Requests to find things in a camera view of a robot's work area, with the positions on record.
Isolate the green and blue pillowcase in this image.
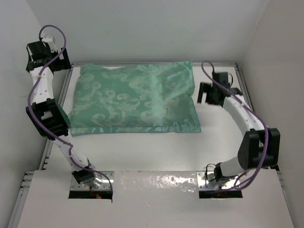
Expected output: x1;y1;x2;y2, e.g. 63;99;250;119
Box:
69;61;201;136

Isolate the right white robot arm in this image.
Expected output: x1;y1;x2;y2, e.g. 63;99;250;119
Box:
197;71;280;182

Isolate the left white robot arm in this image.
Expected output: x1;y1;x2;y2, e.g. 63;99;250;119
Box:
26;36;96;187

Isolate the white front cover board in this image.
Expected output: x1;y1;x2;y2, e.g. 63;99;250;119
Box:
19;170;293;228

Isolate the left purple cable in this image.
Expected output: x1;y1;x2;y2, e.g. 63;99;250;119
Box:
27;24;114;198

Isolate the purple cable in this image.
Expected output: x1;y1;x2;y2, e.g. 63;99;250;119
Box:
201;61;271;190
27;24;114;198

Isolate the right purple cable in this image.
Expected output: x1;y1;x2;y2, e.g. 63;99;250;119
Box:
201;61;271;190

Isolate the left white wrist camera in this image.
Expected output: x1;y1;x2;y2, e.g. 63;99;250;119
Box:
42;36;56;50

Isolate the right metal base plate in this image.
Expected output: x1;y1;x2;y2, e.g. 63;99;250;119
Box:
197;171;240;191

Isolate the metal base plate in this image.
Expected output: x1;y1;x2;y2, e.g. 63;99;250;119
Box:
70;171;114;191
197;171;240;191

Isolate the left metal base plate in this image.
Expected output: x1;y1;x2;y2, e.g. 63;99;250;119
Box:
70;171;114;191

